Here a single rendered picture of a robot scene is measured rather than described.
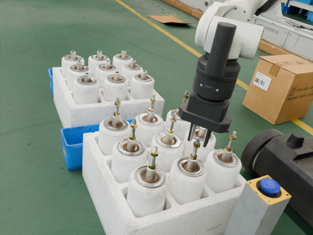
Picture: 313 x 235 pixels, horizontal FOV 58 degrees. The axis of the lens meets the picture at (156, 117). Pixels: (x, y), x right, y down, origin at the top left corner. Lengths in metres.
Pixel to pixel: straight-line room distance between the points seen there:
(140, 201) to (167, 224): 0.09
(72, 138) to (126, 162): 0.39
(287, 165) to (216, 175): 0.32
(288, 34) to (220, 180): 2.37
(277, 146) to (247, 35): 0.59
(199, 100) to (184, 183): 0.22
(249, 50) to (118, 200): 0.45
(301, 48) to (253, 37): 2.38
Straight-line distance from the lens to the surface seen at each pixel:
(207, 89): 0.59
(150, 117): 0.89
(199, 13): 4.02
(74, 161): 1.04
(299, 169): 1.03
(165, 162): 0.81
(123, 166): 0.76
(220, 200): 0.79
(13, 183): 1.05
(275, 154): 1.07
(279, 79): 1.61
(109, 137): 0.83
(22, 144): 1.21
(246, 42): 0.56
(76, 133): 1.09
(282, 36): 3.07
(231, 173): 0.79
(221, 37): 0.53
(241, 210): 0.70
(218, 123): 0.63
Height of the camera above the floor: 0.72
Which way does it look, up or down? 31 degrees down
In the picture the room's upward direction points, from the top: 10 degrees clockwise
